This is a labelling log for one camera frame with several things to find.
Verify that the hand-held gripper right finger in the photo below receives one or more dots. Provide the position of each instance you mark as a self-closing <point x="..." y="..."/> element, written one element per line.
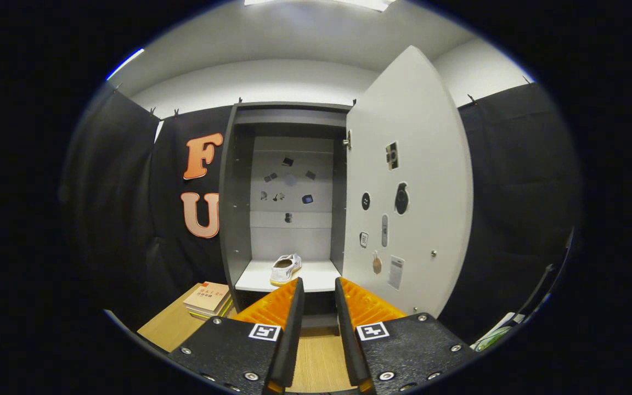
<point x="349" y="340"/>

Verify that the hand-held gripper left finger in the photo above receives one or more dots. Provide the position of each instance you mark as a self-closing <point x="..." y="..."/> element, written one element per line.
<point x="288" y="340"/>

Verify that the white shoe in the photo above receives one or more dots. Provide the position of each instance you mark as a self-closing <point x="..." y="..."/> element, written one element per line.
<point x="284" y="270"/>

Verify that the dark grey shoe cabinet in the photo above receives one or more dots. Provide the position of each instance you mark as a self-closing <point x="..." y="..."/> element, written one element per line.
<point x="233" y="219"/>

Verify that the beige shoe cabinet door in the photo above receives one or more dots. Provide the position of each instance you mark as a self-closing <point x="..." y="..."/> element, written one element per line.
<point x="431" y="192"/>

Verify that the yellow edged book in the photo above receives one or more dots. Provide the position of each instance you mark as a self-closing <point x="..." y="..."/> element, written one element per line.
<point x="214" y="314"/>

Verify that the orange beige book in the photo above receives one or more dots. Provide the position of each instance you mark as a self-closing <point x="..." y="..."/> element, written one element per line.
<point x="206" y="296"/>

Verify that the white and green bag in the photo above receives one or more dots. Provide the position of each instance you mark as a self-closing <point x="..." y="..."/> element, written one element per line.
<point x="494" y="336"/>

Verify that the dark thin stand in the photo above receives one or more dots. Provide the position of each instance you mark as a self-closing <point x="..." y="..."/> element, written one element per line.
<point x="545" y="285"/>

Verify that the black backdrop cloth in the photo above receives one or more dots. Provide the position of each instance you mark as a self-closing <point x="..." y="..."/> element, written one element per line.
<point x="513" y="192"/>

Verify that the narrow ceiling light strip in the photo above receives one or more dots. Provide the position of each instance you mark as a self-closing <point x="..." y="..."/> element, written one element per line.
<point x="125" y="63"/>

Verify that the wide ceiling light panel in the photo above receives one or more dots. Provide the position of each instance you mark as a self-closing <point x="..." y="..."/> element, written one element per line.
<point x="321" y="3"/>

